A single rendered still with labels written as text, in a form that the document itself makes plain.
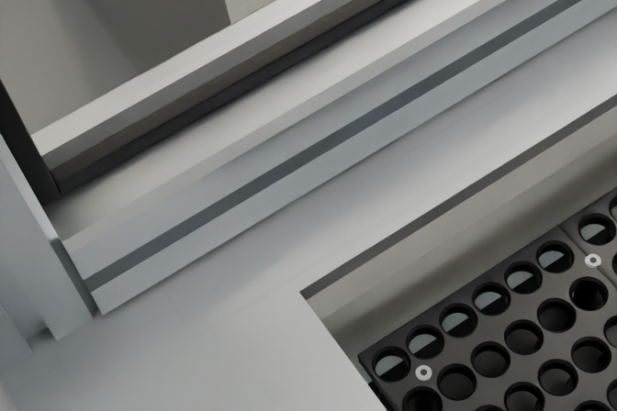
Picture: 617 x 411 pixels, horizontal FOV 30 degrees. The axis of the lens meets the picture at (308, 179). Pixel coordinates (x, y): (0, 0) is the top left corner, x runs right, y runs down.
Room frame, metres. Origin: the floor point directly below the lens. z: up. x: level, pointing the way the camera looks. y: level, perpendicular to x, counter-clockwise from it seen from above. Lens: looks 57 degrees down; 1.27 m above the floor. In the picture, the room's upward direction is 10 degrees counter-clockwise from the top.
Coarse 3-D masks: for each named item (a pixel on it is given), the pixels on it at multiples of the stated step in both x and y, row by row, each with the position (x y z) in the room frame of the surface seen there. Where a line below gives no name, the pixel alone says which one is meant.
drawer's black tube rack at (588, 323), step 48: (576, 240) 0.19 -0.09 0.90; (528, 288) 0.19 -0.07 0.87; (576, 288) 0.18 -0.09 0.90; (480, 336) 0.16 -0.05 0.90; (528, 336) 0.17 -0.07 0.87; (576, 336) 0.16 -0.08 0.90; (432, 384) 0.15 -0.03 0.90; (480, 384) 0.15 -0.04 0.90; (528, 384) 0.14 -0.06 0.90; (576, 384) 0.14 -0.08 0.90
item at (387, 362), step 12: (552, 252) 0.22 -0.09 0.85; (516, 276) 0.21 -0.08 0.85; (528, 276) 0.21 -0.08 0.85; (480, 300) 0.20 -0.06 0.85; (492, 300) 0.20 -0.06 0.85; (444, 324) 0.19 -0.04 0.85; (456, 324) 0.19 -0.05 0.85; (420, 336) 0.19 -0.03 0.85; (432, 336) 0.19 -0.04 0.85; (420, 348) 0.19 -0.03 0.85; (384, 360) 0.18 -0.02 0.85; (396, 360) 0.18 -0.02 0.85; (360, 372) 0.18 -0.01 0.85; (384, 372) 0.18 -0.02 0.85
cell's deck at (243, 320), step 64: (576, 64) 0.24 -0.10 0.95; (448, 128) 0.22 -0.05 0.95; (512, 128) 0.21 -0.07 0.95; (576, 128) 0.21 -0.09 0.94; (320, 192) 0.20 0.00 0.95; (384, 192) 0.20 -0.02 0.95; (448, 192) 0.19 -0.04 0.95; (512, 192) 0.20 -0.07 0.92; (256, 256) 0.18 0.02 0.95; (320, 256) 0.18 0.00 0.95; (384, 256) 0.18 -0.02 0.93; (128, 320) 0.17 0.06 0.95; (192, 320) 0.17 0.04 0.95; (256, 320) 0.16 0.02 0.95; (64, 384) 0.15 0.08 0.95; (128, 384) 0.15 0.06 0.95; (192, 384) 0.14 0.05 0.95; (256, 384) 0.14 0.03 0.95; (320, 384) 0.14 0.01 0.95
